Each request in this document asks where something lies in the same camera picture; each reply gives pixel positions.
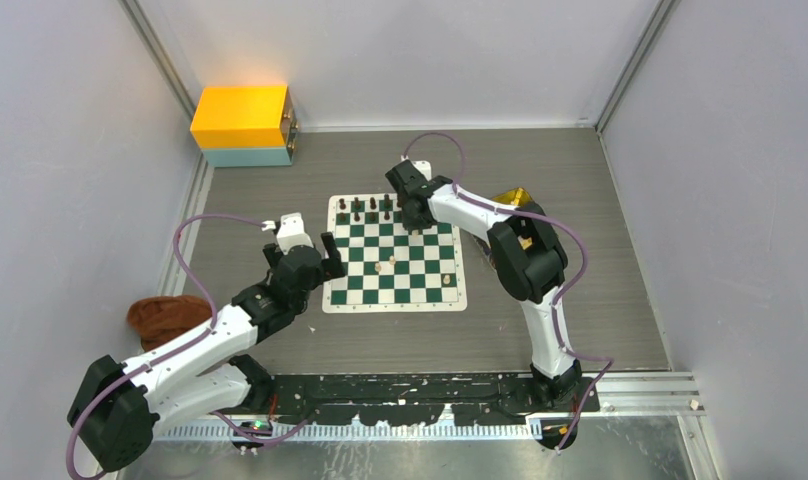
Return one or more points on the yellow box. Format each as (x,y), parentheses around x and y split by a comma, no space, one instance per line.
(243,117)

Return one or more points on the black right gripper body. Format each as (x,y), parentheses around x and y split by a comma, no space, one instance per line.
(423,224)

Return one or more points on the green white chess board mat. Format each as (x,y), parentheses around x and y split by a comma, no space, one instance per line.
(413,284)

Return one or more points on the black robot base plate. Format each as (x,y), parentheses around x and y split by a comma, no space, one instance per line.
(473,399)

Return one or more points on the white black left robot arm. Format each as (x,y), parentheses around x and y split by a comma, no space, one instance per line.
(121,406)

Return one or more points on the brown cloth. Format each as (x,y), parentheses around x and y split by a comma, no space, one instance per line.
(158,320)

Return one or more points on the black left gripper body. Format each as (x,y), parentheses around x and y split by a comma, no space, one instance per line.
(273,252)

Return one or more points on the light blue box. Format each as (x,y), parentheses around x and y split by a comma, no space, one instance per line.
(253,157)

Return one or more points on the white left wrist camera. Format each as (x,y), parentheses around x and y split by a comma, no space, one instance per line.
(291,230)

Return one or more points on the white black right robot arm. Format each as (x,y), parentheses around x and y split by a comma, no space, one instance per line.
(527,255)

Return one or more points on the gold tin box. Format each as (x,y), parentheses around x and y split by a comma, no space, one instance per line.
(516,197)

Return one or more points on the aluminium frame rail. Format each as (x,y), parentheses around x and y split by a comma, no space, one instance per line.
(622,395)

